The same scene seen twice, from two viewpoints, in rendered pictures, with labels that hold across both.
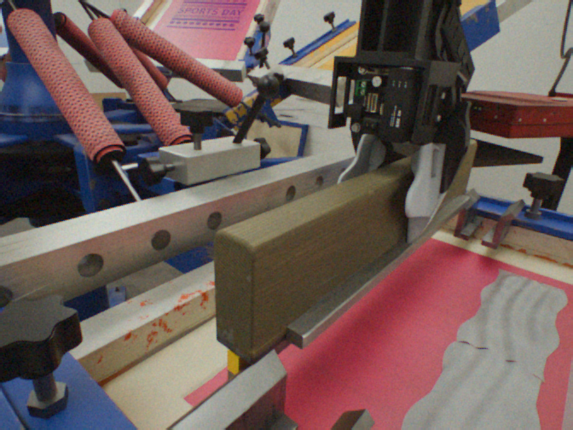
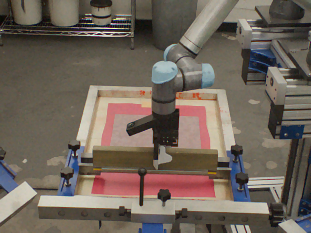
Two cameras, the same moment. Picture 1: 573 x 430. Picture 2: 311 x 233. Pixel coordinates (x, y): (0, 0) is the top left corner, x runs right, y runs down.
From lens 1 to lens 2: 192 cm
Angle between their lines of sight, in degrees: 106
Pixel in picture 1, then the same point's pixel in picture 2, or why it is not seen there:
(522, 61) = not seen: outside the picture
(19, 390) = (243, 195)
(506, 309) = not seen: hidden behind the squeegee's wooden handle
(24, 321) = (242, 175)
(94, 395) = (233, 188)
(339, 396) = (190, 181)
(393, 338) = (164, 179)
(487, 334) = not seen: hidden behind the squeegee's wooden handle
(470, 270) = (111, 174)
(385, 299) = (149, 185)
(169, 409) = (219, 197)
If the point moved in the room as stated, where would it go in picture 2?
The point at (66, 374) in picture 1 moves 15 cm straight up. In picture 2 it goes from (235, 193) to (240, 154)
